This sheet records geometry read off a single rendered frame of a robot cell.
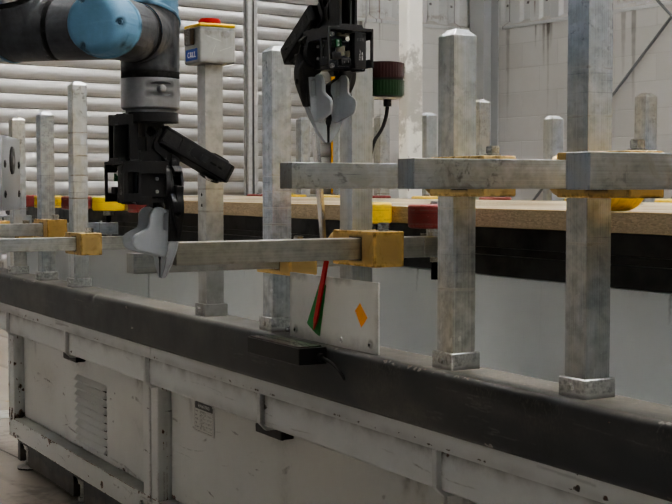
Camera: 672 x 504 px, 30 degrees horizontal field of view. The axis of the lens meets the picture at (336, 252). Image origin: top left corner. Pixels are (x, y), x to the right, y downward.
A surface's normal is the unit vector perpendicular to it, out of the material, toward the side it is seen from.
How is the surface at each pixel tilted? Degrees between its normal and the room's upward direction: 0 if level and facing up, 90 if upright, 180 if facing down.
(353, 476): 90
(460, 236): 90
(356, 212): 90
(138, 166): 90
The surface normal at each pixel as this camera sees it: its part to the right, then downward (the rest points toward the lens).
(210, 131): 0.50, 0.04
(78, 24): -0.26, 0.05
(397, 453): -0.87, 0.03
